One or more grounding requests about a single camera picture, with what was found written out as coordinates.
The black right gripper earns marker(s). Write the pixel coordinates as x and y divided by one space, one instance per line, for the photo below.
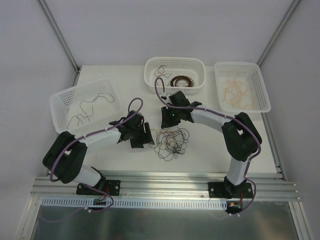
167 117

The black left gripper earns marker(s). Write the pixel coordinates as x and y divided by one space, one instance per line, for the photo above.
139 137

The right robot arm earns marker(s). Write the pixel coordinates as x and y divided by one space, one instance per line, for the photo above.
242 140

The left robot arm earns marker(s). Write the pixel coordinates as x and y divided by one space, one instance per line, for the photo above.
65 158

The white perforated basket middle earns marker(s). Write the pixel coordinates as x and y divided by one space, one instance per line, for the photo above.
175 74

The white perforated basket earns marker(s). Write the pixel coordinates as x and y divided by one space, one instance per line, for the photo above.
175 74
241 88
85 107

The white perforated basket left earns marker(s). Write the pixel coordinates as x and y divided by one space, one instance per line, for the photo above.
85 107

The white perforated basket right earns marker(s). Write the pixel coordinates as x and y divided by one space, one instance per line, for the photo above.
241 88

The white slotted cable duct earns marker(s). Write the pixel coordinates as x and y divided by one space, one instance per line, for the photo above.
134 203

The aluminium mounting rail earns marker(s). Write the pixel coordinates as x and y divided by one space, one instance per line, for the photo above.
159 185

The aluminium frame post left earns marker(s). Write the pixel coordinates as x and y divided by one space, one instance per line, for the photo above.
58 34

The aluminium frame post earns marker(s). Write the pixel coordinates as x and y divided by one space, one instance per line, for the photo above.
294 5
58 34

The aluminium frame post right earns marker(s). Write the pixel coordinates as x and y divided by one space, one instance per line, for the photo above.
294 5

